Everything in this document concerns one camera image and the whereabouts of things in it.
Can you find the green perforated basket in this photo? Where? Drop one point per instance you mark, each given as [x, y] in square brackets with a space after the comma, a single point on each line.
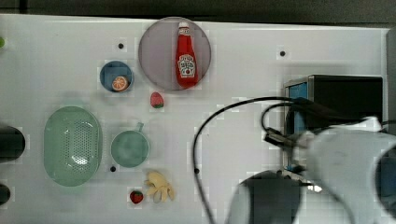
[72, 146]

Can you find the black cylinder lower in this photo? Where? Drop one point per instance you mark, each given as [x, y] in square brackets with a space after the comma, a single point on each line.
[4, 194]

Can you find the red ketchup bottle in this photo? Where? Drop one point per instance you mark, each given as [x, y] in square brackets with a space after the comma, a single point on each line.
[186, 65]

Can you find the peeled banana toy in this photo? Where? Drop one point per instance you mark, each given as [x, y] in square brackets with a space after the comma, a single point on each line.
[159, 188]

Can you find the black cylinder upper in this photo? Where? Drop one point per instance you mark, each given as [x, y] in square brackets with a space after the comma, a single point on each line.
[12, 143]

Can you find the pink strawberry toy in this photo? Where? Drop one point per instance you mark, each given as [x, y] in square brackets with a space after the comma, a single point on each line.
[156, 100]

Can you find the green mug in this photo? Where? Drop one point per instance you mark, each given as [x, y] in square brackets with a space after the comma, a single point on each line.
[130, 148]

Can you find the blue bowl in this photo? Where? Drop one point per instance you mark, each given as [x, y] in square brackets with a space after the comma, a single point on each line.
[112, 70]

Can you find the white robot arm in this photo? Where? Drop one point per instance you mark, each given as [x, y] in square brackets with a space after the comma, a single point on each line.
[347, 177]

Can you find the red strawberry toy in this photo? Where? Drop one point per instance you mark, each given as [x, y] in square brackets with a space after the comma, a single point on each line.
[136, 196]

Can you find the black cylinder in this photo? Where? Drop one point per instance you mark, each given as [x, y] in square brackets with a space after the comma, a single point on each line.
[12, 143]
[4, 194]

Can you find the orange slice toy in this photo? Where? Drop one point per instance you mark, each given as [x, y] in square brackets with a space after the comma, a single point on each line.
[120, 83]

